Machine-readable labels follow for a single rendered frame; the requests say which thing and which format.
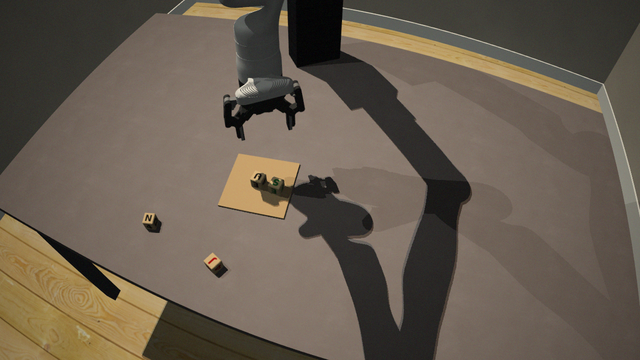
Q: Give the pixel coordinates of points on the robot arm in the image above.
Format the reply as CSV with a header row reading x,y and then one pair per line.
x,y
258,55

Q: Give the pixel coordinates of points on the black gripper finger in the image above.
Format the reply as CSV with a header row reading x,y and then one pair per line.
x,y
287,107
237,121

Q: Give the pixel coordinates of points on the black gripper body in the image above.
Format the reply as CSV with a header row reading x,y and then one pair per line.
x,y
264,106

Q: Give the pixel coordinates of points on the light orange mat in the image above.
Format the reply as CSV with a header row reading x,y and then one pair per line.
x,y
238,193

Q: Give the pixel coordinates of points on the tan letter block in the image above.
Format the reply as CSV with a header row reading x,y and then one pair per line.
x,y
258,180
213,263
150,221
276,186

